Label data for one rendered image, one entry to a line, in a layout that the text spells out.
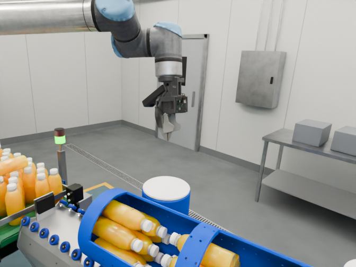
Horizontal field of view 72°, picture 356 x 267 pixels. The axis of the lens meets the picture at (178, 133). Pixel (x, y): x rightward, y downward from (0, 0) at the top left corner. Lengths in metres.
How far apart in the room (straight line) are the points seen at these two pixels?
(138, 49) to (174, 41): 0.12
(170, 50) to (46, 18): 0.35
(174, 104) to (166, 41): 0.20
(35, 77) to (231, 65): 3.74
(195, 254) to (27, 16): 0.81
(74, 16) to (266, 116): 3.64
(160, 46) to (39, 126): 5.13
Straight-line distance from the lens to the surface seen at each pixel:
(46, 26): 0.82
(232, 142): 4.50
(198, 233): 0.84
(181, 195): 1.40
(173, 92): 0.80
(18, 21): 0.85
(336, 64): 3.85
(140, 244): 0.96
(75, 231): 1.38
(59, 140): 1.85
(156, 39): 0.82
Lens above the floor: 1.75
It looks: 17 degrees down
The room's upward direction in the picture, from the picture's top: 3 degrees clockwise
